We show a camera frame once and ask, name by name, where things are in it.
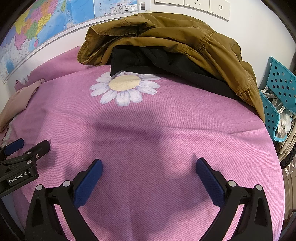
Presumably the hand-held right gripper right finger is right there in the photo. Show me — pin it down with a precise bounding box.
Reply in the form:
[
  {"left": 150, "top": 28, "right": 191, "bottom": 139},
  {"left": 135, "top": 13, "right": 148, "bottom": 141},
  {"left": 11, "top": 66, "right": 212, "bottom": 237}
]
[{"left": 195, "top": 158, "right": 273, "bottom": 241}]

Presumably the black garment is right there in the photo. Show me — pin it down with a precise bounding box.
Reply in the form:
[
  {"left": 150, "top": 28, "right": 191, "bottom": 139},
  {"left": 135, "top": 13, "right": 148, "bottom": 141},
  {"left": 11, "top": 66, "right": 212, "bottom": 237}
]
[{"left": 110, "top": 45, "right": 240, "bottom": 100}]

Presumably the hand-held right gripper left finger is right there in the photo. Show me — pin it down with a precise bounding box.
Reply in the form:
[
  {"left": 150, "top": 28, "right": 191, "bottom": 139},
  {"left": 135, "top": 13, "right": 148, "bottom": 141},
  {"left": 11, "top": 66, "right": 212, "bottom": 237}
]
[{"left": 25, "top": 159, "right": 103, "bottom": 241}]

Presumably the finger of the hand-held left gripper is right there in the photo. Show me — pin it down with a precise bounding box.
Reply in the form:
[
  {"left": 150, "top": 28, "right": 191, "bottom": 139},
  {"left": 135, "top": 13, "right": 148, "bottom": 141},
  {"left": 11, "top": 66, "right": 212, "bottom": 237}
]
[
  {"left": 0, "top": 138, "right": 25, "bottom": 160},
  {"left": 0, "top": 140, "right": 51, "bottom": 166}
]

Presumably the olive brown jacket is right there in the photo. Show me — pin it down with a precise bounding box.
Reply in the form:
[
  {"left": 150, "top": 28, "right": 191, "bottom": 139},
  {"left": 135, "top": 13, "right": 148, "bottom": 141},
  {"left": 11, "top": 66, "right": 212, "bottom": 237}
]
[{"left": 77, "top": 12, "right": 265, "bottom": 122}]

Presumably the colourful wall map poster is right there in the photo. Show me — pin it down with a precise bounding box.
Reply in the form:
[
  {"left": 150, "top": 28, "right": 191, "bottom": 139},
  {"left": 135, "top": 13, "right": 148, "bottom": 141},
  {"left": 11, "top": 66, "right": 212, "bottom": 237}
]
[{"left": 0, "top": 0, "right": 152, "bottom": 84}]

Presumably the white plastic bag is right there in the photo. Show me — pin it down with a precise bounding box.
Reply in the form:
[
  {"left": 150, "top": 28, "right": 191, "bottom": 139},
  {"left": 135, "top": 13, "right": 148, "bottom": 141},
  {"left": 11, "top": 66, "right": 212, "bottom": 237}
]
[{"left": 264, "top": 88, "right": 294, "bottom": 138}]

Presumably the blue plastic basket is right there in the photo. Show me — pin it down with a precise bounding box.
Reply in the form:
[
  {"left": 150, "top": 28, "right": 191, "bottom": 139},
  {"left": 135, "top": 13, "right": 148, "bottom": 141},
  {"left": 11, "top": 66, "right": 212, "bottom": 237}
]
[
  {"left": 259, "top": 91, "right": 292, "bottom": 142},
  {"left": 259, "top": 57, "right": 296, "bottom": 116}
]

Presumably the pink daisy print blanket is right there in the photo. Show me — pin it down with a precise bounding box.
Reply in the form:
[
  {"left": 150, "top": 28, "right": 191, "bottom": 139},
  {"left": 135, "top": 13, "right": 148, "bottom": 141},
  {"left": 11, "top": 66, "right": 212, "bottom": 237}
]
[{"left": 0, "top": 45, "right": 285, "bottom": 241}]

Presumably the beige hanging coat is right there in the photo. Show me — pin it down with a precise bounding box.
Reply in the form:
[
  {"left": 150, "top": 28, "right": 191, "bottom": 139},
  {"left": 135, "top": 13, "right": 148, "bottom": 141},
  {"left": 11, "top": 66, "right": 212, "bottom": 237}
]
[{"left": 276, "top": 120, "right": 296, "bottom": 164}]

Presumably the pale pink garment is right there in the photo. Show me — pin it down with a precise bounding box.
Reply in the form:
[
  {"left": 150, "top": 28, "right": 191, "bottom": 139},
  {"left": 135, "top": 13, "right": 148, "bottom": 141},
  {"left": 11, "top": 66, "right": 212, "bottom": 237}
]
[{"left": 0, "top": 79, "right": 46, "bottom": 133}]

